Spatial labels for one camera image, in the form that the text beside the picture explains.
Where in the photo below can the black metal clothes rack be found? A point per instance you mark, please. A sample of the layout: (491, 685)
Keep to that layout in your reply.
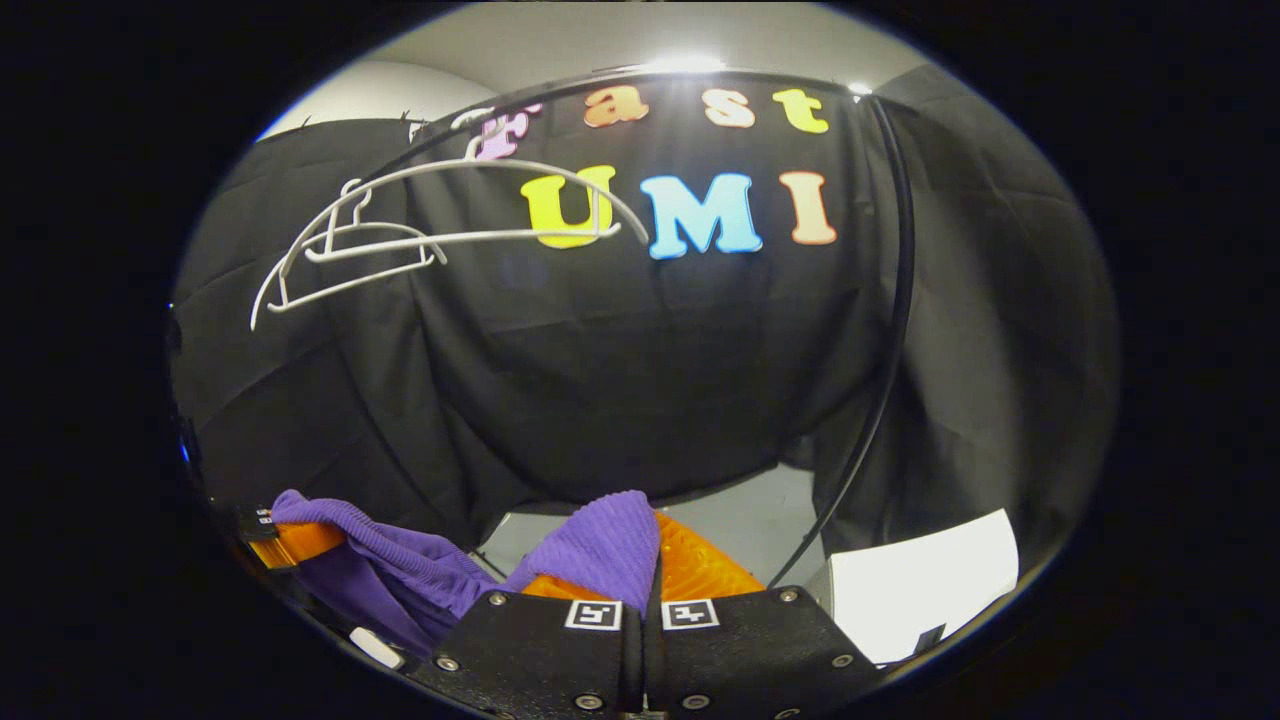
(905, 250)

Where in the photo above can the purple knit cardigan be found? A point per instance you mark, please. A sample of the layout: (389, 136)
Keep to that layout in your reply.
(600, 545)

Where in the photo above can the white clothes hanger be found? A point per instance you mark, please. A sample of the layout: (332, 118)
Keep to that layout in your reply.
(500, 237)
(350, 284)

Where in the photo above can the ceiling light panel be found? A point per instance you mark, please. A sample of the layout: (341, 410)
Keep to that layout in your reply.
(685, 65)

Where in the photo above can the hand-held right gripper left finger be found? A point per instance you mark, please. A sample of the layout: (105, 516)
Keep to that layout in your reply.
(540, 660)

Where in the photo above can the black backdrop cloth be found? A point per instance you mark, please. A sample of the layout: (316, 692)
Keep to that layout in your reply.
(600, 380)

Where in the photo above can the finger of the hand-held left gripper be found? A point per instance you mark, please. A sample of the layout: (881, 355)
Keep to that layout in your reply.
(300, 545)

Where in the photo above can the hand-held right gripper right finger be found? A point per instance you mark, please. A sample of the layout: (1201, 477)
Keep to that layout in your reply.
(750, 660)

